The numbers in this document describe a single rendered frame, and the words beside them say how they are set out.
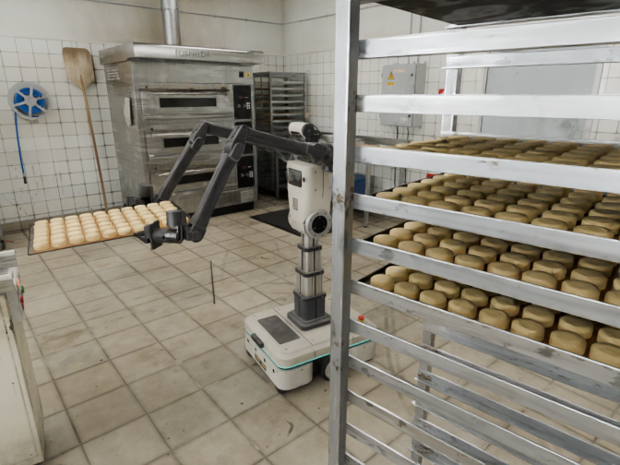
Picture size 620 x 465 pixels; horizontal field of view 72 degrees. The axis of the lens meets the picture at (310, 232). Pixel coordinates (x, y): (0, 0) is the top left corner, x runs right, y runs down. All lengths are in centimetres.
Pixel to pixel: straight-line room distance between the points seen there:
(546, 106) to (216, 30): 624
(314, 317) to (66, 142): 428
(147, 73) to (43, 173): 179
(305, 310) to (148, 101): 338
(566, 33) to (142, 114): 474
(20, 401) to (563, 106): 198
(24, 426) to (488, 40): 202
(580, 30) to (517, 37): 7
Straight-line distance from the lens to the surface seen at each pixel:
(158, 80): 522
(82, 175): 606
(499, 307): 86
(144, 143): 516
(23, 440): 219
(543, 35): 68
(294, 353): 229
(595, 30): 67
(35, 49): 596
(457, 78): 118
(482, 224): 72
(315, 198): 218
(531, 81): 484
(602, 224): 78
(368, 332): 91
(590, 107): 67
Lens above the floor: 152
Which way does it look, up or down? 18 degrees down
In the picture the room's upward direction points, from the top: straight up
